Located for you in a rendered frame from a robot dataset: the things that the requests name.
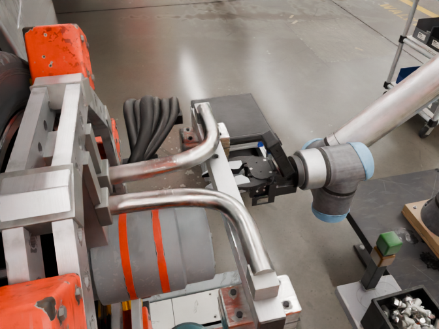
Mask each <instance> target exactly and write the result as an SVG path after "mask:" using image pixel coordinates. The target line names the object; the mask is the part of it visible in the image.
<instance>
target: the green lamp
mask: <svg viewBox="0 0 439 329"><path fill-rule="evenodd" d="M376 245H377V246H378V248H379V249H380V251H381V252H382V253H383V255H391V254H395V253H398V252H399V250H400V248H401V247H402V241H401V240H400V238H399V237H398V236H397V235H396V233H395V232H393V231H392V232H386V233H382V234H380V235H379V237H378V239H377V241H376Z"/></svg>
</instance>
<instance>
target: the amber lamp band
mask: <svg viewBox="0 0 439 329"><path fill-rule="evenodd" d="M370 256H371V257H372V260H373V261H374V262H375V264H376V266H377V267H382V266H388V265H391V264H392V263H393V261H394V259H395V257H396V255H395V254H394V255H390V256H386V257H383V256H382V254H381V253H380V252H379V250H378V248H377V246H374V248H373V250H372V252H371V254H370Z"/></svg>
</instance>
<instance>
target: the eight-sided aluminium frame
mask: <svg viewBox="0 0 439 329"><path fill-rule="evenodd" d="M29 88H30V92H31V94H30V96H29V100H28V102H27V106H26V108H25V112H24V116H23V118H22V122H21V124H20V128H19V130H18V134H17V137H16V140H15V143H14V146H13V149H12V152H11V154H10V158H9V160H8V165H7V168H6V170H5V172H4V173H0V232H1V233H2V237H3V247H4V253H5V262H6V268H7V278H8V285H13V284H17V283H23V282H27V281H34V280H38V279H44V278H46V277H45V272H44V263H43V257H42V247H41V238H40V235H43V234H50V233H53V235H54V244H55V250H56V259H57V268H58V274H59V275H65V274H71V273H77V274H78V275H79V276H80V282H81V287H82V297H83V302H84V311H85V316H86V325H87V329H98V327H97V318H96V313H95V304H94V299H93V290H92V285H91V276H90V271H89V262H88V253H87V248H86V239H85V234H84V209H83V194H82V172H83V165H82V163H83V156H84V149H85V141H86V135H85V133H86V124H88V123H91V126H92V129H93V133H94V136H95V137H98V136H101V139H102V142H103V146H104V149H105V153H106V158H107V159H108V162H109V165H110V166H118V165H120V161H119V158H118V152H117V149H116V145H115V141H114V137H113V134H112V122H111V119H110V116H109V113H108V110H107V107H106V105H103V104H102V102H101V101H100V99H99V98H98V96H97V95H96V93H95V92H94V90H93V89H92V87H91V86H90V84H89V78H85V77H84V75H83V74H82V73H76V74H64V75H57V76H45V77H38V78H35V82H34V84H33V85H32V86H29ZM55 118H57V119H58V120H59V127H58V131H57V137H56V144H55V148H54V154H53V159H52V165H51V166H45V165H46V163H45V162H44V159H43V154H44V149H45V145H46V139H47V136H48V132H52V130H53V126H54V121H55ZM131 320H132V329H143V321H142V303H141V298H139V299H136V300H131ZM111 329H123V306H122V302H120V303H116V304H111Z"/></svg>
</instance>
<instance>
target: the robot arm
mask: <svg viewBox="0 0 439 329"><path fill-rule="evenodd" d="M437 99H439V53H438V54H436V55H435V56H434V57H432V58H431V59H430V60H428V61H427V62H426V63H425V64H423V65H422V66H420V67H419V68H418V69H417V70H415V71H414V72H413V73H411V74H410V75H409V76H407V77H406V78H405V79H403V80H402V81H401V82H399V83H398V84H397V85H396V86H394V87H393V88H391V89H390V90H389V91H388V92H386V93H385V94H383V95H382V96H381V97H380V98H379V99H377V100H376V101H374V102H373V103H372V104H370V105H369V106H367V107H366V108H365V109H364V110H362V111H361V112H359V113H358V114H357V115H356V116H355V117H353V118H352V119H350V120H349V121H348V122H347V123H345V124H344V125H343V126H341V127H340V128H339V129H337V130H336V131H335V132H334V133H332V134H330V135H328V136H326V137H325V138H324V139H322V138H315V139H313V140H310V141H308V142H307V143H305V145H303V147H302V149H301V150H299V151H296V152H295V153H294V154H293V155H292V156H289V157H287V155H286V154H285V152H284V150H283V148H282V143H281V140H280V138H279V137H278V136H277V134H276V133H273V132H272V131H271V129H270V130H268V131H267V132H265V133H263V134H261V135H260V136H261V138H262V140H263V141H262V143H263V147H264V148H265V149H266V150H267V151H268V153H271V155H272V157H273V158H274V160H275V161H276V164H277V165H278V167H277V166H276V165H275V164H274V162H273V160H272V159H268V158H265V157H262V156H260V157H254V156H239V157H234V158H232V159H229V162H228V163H229V166H230V169H231V172H232V174H233V177H234V179H235V182H236V185H237V187H238V190H239V193H243V192H248V195H249V197H250V198H252V206H257V205H262V204H268V203H273V202H274V198H275V196H280V195H286V194H291V193H296V191H297V187H299V188H300V189H301V190H303V191H305V190H311V192H312V196H313V202H312V204H311V206H312V212H313V214H314V215H315V216H316V217H317V218H318V219H320V220H322V221H324V222H327V223H338V222H341V221H342V220H344V219H345V218H346V216H347V214H348V213H349V212H350V206H351V203H352V201H353V198H354V196H355V193H356V190H357V187H358V185H359V182H360V181H361V180H363V181H366V180H367V179H370V178H371V177H372V175H373V173H374V160H373V157H372V154H371V152H370V150H369V149H368V147H369V146H371V145H373V144H374V143H375V142H377V141H378V140H379V139H381V138H383V137H384V136H385V135H387V134H388V133H390V132H391V131H393V130H394V129H396V128H397V127H398V126H400V125H402V124H403V123H404V122H405V121H407V120H409V119H410V118H411V117H413V116H414V115H416V114H417V113H419V112H420V111H422V110H423V109H424V108H426V107H428V105H430V104H432V103H433V102H434V101H436V100H437ZM242 169H244V173H243V170H242ZM265 195H267V196H265ZM261 198H268V202H260V203H257V201H258V200H259V199H261ZM420 215H421V220H422V222H423V224H424V225H425V226H426V227H427V228H428V229H429V230H430V231H431V232H432V233H433V234H435V235H437V236H438V237H439V191H438V192H437V194H436V196H434V197H432V198H431V199H430V200H428V201H426V203H424V205H423V207H422V209H421V213H420Z"/></svg>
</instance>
